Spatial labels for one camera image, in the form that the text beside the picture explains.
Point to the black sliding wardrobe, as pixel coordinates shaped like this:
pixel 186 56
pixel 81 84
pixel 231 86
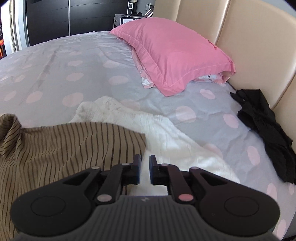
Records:
pixel 52 19

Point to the patterned pillow under pink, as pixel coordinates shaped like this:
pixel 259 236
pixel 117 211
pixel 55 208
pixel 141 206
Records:
pixel 147 83

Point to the white crumpled garment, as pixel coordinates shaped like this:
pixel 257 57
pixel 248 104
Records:
pixel 163 139

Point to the grey pink-dotted bed sheet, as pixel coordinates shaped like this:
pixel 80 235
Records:
pixel 43 85

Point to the black garment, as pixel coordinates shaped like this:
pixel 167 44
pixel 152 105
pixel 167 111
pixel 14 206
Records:
pixel 256 114

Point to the white bedside table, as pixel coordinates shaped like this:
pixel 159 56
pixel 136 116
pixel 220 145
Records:
pixel 121 19

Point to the brown striped shirt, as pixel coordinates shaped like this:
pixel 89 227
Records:
pixel 35 157

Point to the beige padded headboard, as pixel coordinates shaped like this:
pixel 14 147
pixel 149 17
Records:
pixel 259 37

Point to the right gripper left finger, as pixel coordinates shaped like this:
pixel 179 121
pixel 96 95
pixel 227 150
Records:
pixel 105 187

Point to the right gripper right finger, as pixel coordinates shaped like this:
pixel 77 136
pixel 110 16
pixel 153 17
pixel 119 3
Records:
pixel 183 186

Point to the white narrow shelf ladder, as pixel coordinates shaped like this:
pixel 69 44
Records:
pixel 132 7

